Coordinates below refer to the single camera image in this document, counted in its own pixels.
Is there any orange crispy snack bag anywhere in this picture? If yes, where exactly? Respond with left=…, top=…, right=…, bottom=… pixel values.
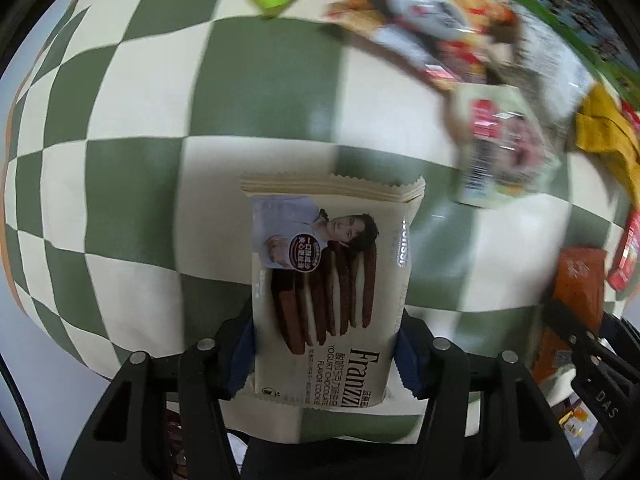
left=533, top=247, right=606, bottom=385

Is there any beige Franzzi cookie packet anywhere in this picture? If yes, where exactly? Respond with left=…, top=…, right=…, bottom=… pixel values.
left=241, top=174, right=426, bottom=411

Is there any small red snack packet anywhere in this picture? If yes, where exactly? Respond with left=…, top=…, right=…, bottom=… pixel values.
left=608, top=210, right=640, bottom=292

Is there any pale green snack packet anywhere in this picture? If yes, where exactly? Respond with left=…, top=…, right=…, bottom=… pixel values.
left=450, top=84, right=560, bottom=208

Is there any yellow snack packet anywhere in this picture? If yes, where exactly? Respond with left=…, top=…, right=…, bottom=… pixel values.
left=575, top=84, right=639, bottom=210

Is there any green white checkered blanket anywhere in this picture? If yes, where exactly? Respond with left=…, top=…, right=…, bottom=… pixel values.
left=3, top=0, right=629, bottom=380

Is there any silver white snack packet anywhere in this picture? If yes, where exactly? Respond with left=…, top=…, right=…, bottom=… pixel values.
left=514, top=3, right=597, bottom=122

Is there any red white panda snack bag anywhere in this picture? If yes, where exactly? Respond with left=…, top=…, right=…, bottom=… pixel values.
left=326, top=0, right=518, bottom=90

